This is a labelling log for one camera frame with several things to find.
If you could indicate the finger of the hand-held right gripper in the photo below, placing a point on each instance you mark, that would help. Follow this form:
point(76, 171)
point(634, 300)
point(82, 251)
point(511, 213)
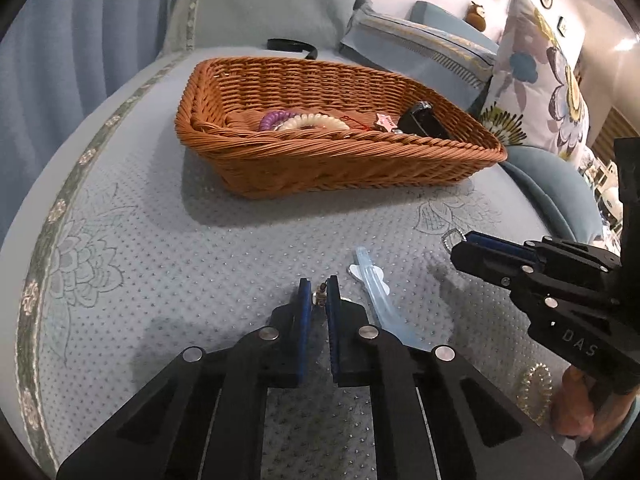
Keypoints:
point(500, 245)
point(490, 265)

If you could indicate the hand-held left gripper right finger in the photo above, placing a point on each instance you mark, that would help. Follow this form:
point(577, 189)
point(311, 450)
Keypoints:
point(334, 320)

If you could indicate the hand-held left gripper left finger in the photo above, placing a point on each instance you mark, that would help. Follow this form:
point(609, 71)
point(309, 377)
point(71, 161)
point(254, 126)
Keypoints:
point(304, 320)

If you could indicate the silver metal hair clip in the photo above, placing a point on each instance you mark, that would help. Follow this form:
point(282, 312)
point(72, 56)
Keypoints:
point(319, 294)

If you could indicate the light blue hair clip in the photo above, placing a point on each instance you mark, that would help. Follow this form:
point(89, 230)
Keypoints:
point(372, 285)

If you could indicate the brown wicker basket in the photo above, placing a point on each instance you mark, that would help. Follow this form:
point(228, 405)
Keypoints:
point(325, 170)

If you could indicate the pink star hair clip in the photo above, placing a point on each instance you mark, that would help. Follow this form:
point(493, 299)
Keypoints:
point(385, 122)

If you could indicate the person's right forearm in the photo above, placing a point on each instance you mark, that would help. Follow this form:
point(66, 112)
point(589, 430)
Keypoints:
point(610, 435)

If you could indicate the person's right hand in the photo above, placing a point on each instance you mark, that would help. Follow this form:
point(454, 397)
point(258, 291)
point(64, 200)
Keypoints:
point(575, 400)

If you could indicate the teal cushion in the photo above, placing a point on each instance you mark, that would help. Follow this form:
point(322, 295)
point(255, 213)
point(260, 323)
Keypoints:
point(555, 190)

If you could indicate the brown slatted panel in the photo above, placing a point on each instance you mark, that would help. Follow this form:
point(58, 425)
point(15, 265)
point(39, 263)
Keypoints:
point(607, 132)

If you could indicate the floral pillow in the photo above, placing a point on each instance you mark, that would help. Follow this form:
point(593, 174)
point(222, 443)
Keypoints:
point(535, 75)

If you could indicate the striped blue cushion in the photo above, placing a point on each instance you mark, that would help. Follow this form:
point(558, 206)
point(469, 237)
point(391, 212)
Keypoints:
point(415, 45)

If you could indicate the tiny framed picture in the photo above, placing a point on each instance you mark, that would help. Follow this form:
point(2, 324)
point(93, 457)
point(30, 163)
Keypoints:
point(561, 26)

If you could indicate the brown owl figurine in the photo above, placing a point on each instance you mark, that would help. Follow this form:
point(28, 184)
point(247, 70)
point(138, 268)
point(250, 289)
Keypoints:
point(476, 16)

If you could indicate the blue curtain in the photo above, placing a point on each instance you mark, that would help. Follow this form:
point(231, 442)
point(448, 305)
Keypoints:
point(60, 35)

